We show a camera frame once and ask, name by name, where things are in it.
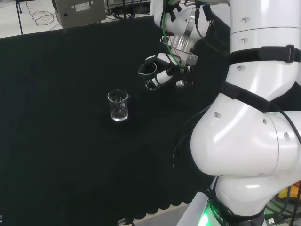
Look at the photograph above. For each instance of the black bench cloth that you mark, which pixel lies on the black bench cloth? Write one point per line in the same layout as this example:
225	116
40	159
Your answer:
94	117

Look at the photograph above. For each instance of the clear glass beaker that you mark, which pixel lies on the clear glass beaker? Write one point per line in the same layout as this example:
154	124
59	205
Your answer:
148	76
118	107

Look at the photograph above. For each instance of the grey metal equipment box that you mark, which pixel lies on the grey metal equipment box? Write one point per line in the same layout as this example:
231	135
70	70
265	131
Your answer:
78	11

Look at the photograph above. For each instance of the yellow stop button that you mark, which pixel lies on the yellow stop button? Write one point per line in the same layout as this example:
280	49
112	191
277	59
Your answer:
290	190

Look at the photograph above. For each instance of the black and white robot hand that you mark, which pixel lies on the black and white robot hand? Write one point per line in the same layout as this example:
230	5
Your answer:
169	70

